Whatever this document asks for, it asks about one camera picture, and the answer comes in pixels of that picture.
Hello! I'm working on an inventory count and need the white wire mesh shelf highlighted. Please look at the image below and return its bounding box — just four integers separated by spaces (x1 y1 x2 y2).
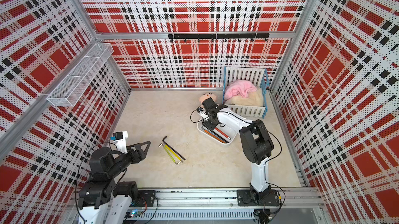
47 43 113 107

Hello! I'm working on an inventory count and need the thin black hex key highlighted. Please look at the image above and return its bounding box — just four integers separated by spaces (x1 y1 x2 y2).
162 136 186 162

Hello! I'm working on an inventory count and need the black wall hook rail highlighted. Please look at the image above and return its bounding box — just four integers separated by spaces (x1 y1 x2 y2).
168 33 270 41

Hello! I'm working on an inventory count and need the white plastic storage box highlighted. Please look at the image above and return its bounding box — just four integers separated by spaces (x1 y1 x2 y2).
196 122 238 146

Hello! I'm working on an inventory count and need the green hex key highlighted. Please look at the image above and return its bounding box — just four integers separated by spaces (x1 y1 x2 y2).
162 145 176 164

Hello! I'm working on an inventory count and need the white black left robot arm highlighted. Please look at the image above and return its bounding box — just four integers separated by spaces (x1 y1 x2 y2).
76 141 156 224

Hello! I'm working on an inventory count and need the red hex key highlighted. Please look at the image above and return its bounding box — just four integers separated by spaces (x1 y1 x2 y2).
215 127 231 140

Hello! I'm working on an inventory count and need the pink fleece blanket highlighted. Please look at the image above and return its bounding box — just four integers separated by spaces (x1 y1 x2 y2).
223 80 257 100

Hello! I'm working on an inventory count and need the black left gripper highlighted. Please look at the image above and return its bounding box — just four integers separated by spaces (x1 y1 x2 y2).
107 141 151 178

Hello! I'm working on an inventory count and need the cream fluffy blanket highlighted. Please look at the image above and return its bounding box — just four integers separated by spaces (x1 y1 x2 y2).
225 87 265 106

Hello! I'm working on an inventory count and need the orange hex key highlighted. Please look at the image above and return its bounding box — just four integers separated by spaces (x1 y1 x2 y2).
203 130 226 144

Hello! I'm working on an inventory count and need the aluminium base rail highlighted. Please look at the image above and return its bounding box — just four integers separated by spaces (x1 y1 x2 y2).
93 188 325 222

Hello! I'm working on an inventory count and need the plush doll pink head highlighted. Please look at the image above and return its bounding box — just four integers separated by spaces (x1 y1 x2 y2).
198 93 218 104

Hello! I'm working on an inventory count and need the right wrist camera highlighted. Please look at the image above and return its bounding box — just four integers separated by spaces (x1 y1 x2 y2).
196 107 209 119

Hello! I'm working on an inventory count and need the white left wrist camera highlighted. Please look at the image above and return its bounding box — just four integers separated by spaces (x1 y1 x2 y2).
110 131 128 154

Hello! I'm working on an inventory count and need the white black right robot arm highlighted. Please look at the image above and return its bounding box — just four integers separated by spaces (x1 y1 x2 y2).
197 97 280 206

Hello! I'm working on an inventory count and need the blue white toy crib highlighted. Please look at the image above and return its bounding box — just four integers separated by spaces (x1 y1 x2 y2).
223 67 269 118

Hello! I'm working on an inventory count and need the yellow hex key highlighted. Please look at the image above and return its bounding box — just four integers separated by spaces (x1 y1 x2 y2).
159 143 183 165

